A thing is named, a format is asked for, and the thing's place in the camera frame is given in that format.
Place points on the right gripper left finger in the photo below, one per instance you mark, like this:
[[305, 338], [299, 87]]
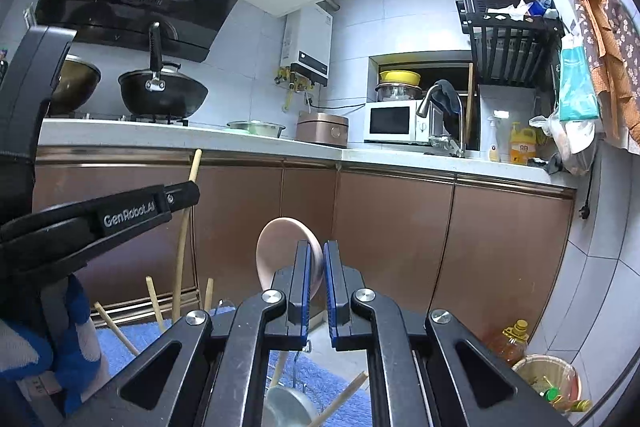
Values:
[[288, 300]]

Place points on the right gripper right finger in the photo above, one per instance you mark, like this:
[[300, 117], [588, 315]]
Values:
[[351, 320]]

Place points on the pink ceramic spoon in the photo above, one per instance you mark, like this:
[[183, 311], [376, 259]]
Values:
[[276, 249]]

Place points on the light blue ceramic spoon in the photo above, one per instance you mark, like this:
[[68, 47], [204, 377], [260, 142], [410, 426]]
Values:
[[284, 406]]

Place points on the chrome kitchen faucet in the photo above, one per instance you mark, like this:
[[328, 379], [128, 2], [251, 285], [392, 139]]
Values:
[[443, 111]]

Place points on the blue white gloved left hand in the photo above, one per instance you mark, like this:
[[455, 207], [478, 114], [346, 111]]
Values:
[[68, 362]]

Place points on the blue terry cloth mat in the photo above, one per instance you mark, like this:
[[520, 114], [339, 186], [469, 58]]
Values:
[[204, 371]]

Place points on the cooking oil bottle on floor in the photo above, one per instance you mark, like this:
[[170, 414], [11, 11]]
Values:
[[510, 344]]

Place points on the brown rice cooker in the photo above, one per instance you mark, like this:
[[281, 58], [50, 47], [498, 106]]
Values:
[[323, 129]]

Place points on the steel bowl on counter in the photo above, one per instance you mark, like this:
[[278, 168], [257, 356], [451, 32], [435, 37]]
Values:
[[257, 127]]

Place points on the white microwave oven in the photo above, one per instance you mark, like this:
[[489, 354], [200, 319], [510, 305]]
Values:
[[398, 122]]

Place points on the beige trash bin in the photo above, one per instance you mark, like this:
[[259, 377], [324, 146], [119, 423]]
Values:
[[554, 379]]

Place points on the yellow detergent bottle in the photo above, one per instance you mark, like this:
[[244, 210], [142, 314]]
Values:
[[522, 144]]

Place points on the yellow lidded pot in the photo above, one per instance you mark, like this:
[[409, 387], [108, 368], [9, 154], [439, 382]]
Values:
[[400, 76]]

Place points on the white gas water heater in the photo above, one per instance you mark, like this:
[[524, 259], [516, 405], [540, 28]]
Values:
[[306, 45]]

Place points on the teal plastic bag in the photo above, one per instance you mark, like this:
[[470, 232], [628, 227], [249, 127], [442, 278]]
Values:
[[577, 98]]

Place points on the hanging floral apron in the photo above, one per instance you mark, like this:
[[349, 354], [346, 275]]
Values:
[[612, 50]]

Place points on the bronze wok with handle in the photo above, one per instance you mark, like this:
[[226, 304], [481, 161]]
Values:
[[78, 80]]

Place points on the black wok with handle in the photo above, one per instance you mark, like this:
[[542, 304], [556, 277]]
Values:
[[161, 91]]

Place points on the black wall rack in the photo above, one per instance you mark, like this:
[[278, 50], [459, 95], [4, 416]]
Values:
[[511, 40]]

